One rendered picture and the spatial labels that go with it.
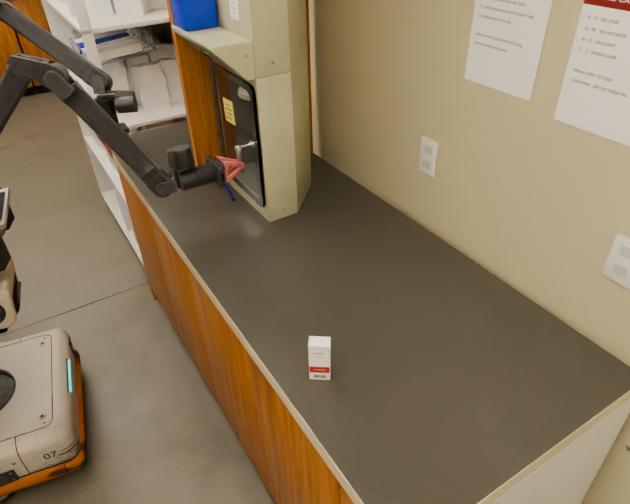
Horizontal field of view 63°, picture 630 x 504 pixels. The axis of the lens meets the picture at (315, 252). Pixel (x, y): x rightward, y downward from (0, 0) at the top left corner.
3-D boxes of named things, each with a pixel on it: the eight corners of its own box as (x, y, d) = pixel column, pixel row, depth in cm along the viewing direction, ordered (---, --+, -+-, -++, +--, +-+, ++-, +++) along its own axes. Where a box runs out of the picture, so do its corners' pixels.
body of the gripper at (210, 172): (210, 154, 158) (187, 160, 155) (223, 167, 151) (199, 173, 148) (213, 173, 162) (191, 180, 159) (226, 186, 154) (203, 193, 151)
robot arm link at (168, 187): (156, 185, 155) (158, 196, 148) (146, 149, 149) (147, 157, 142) (196, 177, 158) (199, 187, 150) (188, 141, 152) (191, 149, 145)
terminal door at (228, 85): (227, 172, 188) (211, 60, 165) (265, 208, 167) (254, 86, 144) (225, 173, 188) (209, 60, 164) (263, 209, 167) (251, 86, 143)
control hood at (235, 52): (210, 53, 164) (206, 19, 158) (256, 79, 142) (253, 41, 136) (176, 59, 160) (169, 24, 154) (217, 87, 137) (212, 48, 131)
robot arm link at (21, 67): (20, 36, 128) (12, 41, 120) (74, 70, 135) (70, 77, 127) (-61, 180, 137) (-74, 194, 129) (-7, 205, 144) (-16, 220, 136)
